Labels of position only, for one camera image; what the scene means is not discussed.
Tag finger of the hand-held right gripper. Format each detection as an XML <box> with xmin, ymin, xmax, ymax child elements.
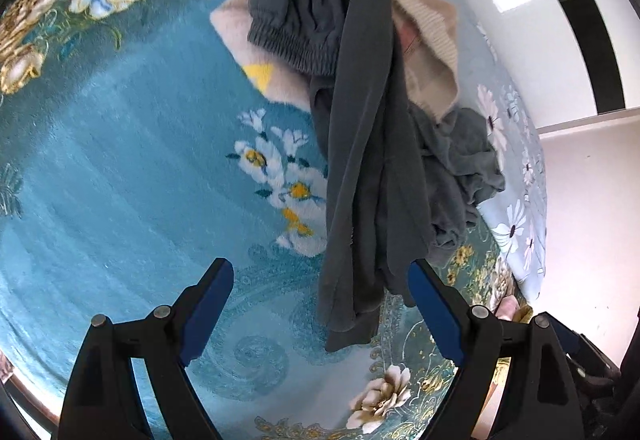
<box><xmin>536</xmin><ymin>312</ymin><xmax>586</xmax><ymax>361</ymax></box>

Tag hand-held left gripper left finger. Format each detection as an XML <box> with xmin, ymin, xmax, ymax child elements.
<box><xmin>59</xmin><ymin>258</ymin><xmax>234</xmax><ymax>440</ymax></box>

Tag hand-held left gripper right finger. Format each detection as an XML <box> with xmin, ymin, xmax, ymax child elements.
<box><xmin>409</xmin><ymin>259</ymin><xmax>586</xmax><ymax>440</ymax></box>

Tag dark grey pants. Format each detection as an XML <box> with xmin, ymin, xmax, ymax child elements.
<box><xmin>247</xmin><ymin>0</ymin><xmax>436</xmax><ymax>353</ymax></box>

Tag pink cloth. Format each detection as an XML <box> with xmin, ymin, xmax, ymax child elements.
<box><xmin>495</xmin><ymin>295</ymin><xmax>521</xmax><ymax>321</ymax></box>

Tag grey crumpled garment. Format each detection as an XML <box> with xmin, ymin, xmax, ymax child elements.
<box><xmin>410</xmin><ymin>107</ymin><xmax>507</xmax><ymax>266</ymax></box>

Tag light blue floral duvet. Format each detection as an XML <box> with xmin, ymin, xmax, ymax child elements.
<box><xmin>220</xmin><ymin>0</ymin><xmax>551</xmax><ymax>301</ymax></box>

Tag teal floral blanket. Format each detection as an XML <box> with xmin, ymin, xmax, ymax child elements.
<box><xmin>0</xmin><ymin>0</ymin><xmax>531</xmax><ymax>440</ymax></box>

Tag cream knit sweater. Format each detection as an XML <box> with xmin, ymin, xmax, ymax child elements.
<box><xmin>210</xmin><ymin>0</ymin><xmax>461</xmax><ymax>121</ymax></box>

